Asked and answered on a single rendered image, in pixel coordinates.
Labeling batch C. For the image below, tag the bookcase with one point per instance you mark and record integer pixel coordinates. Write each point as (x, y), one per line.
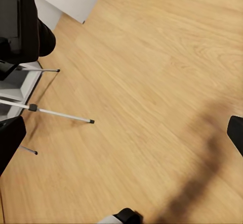
(19, 93)

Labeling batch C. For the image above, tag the camera tripod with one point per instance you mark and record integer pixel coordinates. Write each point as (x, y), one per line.
(34, 107)

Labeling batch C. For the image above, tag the digital camera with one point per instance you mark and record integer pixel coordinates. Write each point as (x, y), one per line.
(28, 38)

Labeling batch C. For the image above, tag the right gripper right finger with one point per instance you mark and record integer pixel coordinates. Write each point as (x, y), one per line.
(235, 132)

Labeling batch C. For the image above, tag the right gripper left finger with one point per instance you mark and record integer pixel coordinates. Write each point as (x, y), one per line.
(12, 132)

